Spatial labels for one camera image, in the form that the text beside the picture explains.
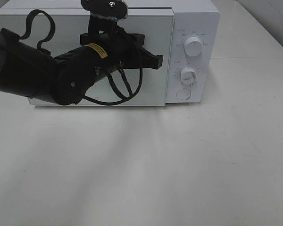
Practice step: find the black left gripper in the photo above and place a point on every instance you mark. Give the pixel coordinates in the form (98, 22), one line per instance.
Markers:
(117, 47)

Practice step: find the white timer knob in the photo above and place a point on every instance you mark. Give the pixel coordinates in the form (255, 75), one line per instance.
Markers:
(188, 75)

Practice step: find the round white door button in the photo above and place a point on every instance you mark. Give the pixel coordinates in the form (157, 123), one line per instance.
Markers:
(183, 94)

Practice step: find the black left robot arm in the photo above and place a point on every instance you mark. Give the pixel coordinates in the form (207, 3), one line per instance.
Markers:
(63, 80)

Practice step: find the white microwave oven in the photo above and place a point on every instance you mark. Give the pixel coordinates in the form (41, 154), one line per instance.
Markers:
(191, 17)

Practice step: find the upper white power knob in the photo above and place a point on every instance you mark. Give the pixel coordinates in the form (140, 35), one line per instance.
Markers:
(193, 45)

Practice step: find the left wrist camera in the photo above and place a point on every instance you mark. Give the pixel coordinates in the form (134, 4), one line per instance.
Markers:
(106, 9)

